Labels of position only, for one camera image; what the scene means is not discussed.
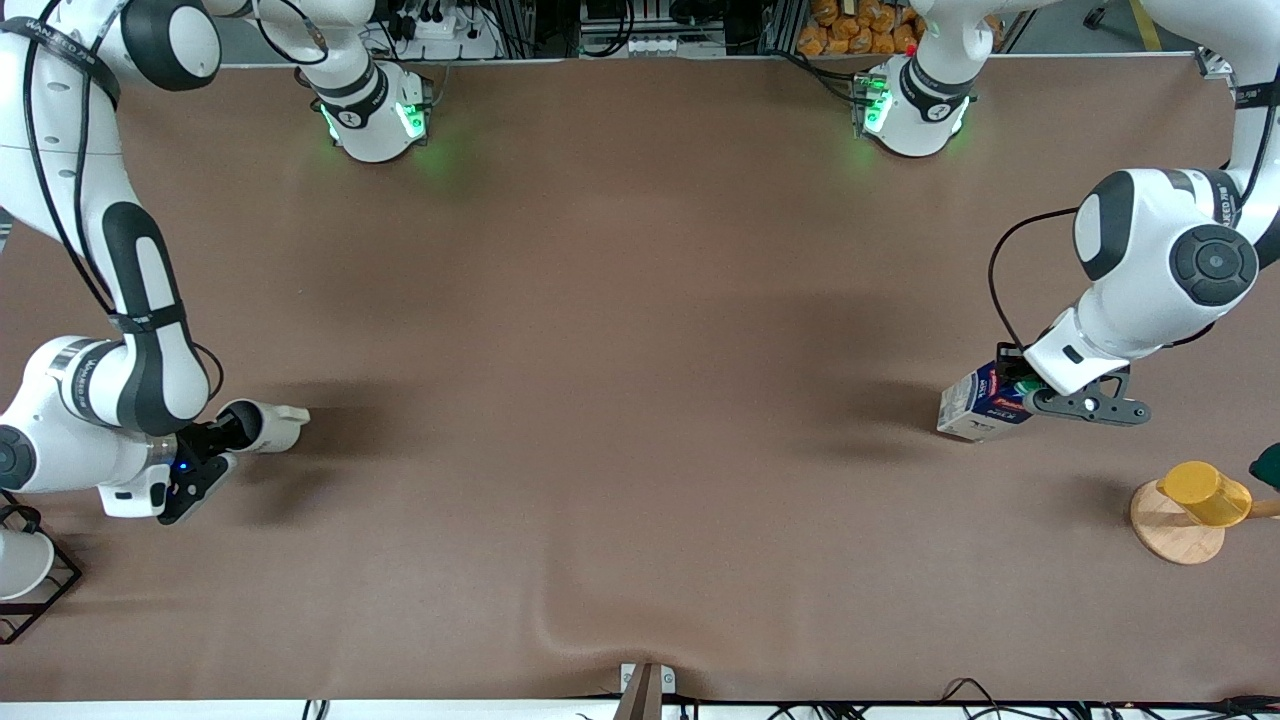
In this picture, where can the white mug grey inside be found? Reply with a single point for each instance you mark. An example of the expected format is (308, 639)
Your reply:
(278, 427)

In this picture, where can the blue white milk carton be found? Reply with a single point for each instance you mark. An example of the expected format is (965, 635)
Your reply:
(975, 412)

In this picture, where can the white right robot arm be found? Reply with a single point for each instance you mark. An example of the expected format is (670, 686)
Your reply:
(145, 290)

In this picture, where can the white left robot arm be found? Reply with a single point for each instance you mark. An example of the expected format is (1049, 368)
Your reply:
(1150, 290)

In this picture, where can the white cup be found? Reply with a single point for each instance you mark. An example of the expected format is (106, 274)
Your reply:
(20, 565)

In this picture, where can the yellow cup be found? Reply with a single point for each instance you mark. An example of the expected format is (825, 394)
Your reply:
(1208, 492)

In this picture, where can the dark green cup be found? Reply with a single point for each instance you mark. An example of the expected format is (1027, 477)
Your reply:
(1270, 468)

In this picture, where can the wooden mug tree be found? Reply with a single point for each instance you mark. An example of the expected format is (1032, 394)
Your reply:
(1170, 535)

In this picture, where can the orange snack pile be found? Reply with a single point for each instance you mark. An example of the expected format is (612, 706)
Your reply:
(855, 28)

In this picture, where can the brown table mat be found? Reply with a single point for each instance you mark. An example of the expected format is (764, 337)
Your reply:
(640, 350)

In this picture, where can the white power strip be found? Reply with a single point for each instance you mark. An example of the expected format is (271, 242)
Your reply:
(445, 35)

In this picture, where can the small white socket strip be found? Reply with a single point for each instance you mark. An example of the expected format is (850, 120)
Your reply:
(657, 45)

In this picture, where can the silver aluminium frame profile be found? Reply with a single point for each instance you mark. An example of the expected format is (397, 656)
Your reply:
(1215, 62)

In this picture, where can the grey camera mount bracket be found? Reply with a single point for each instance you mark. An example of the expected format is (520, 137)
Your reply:
(647, 690)

